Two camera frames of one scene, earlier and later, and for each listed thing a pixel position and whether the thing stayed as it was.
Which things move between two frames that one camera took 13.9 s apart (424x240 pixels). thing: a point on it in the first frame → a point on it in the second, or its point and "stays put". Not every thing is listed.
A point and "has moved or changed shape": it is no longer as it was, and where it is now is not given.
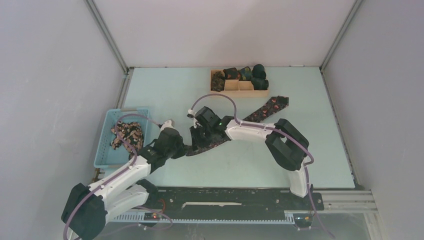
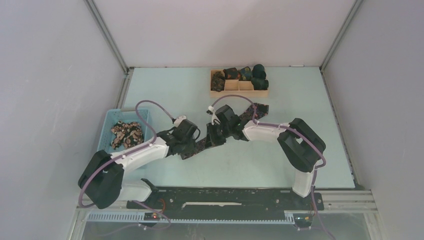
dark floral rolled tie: (218, 81) stays put
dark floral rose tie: (262, 114) has moved or changed shape
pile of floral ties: (130, 134) stays put
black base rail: (235, 201) stays put
